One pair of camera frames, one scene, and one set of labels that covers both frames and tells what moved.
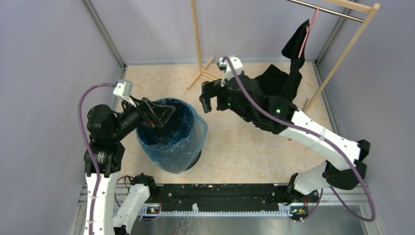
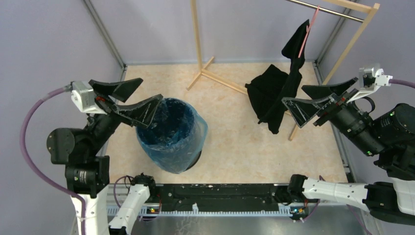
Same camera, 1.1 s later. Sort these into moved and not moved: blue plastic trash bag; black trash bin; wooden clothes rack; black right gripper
Moved: black right gripper
Not moved: black trash bin; wooden clothes rack; blue plastic trash bag
